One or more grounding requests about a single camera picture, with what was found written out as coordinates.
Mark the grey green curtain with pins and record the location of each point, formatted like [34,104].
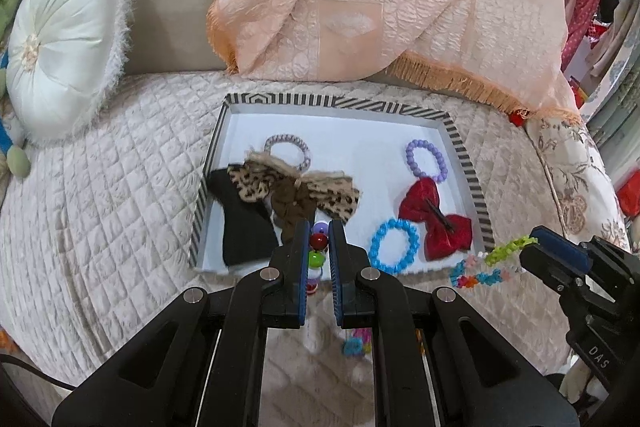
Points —
[615,97]

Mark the striped rectangular tray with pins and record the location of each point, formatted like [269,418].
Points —
[350,142]

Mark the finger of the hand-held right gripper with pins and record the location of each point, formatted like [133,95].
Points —
[540,269]
[562,249]

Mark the white round fluffy pillow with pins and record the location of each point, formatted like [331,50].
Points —
[60,42]

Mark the red dotted garment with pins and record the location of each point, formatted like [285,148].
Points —
[582,12]

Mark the black hair bow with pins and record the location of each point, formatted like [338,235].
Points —
[245,232]

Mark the floral beige bedspread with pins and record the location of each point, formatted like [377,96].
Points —
[570,167]

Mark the beige quilted cover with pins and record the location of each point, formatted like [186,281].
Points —
[125,207]

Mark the red hair bow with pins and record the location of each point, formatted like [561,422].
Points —
[420,202]

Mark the small red object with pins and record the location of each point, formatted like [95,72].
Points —
[516,116]

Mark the leopard print hair bow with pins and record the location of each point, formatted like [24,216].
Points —
[255,187]

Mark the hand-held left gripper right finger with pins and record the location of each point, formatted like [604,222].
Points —
[336,277]

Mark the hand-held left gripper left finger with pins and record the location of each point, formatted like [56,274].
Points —
[301,277]

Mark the pale green pompom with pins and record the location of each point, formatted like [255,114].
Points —
[19,161]

